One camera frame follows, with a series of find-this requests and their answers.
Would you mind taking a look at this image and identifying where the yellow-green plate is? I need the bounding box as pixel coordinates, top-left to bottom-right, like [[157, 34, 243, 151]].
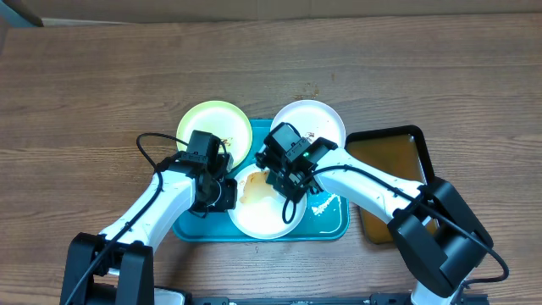
[[176, 101, 252, 168]]

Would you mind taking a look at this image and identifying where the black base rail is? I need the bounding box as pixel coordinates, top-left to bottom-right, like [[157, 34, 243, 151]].
[[152, 286, 490, 305]]

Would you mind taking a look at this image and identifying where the dark chair part background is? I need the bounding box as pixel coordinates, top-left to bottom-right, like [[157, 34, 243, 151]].
[[1, 0, 43, 28]]

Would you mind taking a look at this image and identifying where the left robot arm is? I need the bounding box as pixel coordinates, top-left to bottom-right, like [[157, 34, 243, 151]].
[[60, 130, 236, 304]]

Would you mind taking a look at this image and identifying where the teal plastic tray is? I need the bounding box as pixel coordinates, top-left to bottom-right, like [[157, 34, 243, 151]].
[[172, 119, 350, 242]]

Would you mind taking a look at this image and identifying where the white plate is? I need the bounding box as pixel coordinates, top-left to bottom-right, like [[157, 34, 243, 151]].
[[270, 100, 346, 147], [228, 164, 307, 240]]

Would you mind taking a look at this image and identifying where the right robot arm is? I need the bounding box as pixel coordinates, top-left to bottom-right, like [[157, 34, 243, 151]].
[[256, 123, 493, 304]]

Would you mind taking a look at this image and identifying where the black tray with brown water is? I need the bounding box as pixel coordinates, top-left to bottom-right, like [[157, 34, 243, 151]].
[[345, 125, 441, 246]]

